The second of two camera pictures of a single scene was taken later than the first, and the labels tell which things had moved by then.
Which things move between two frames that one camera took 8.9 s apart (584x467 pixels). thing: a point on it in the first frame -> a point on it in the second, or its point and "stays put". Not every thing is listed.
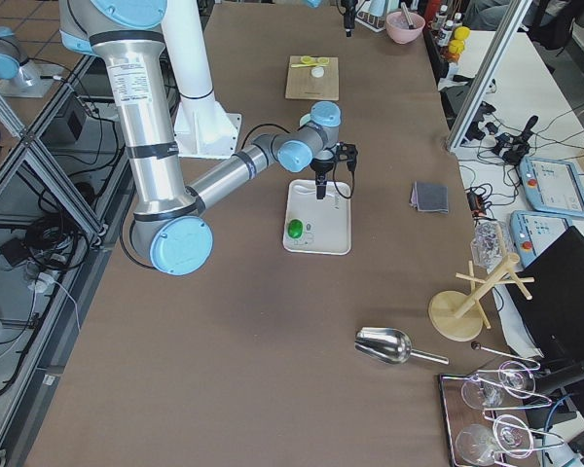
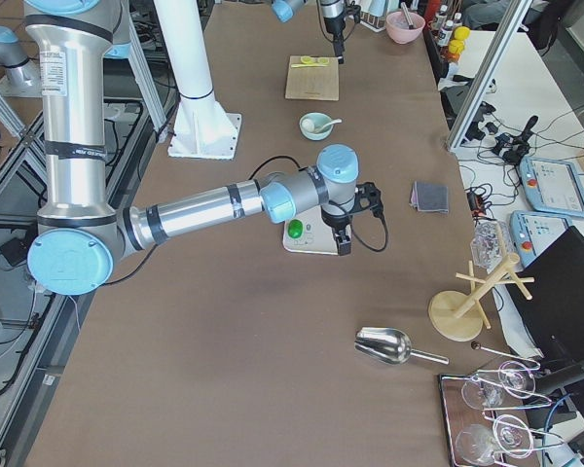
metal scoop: (389, 345) stays put
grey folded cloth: (429, 197) stays put
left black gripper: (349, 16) -> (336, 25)
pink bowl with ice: (398, 30) stays put
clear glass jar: (491, 243) stays put
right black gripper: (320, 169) -> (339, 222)
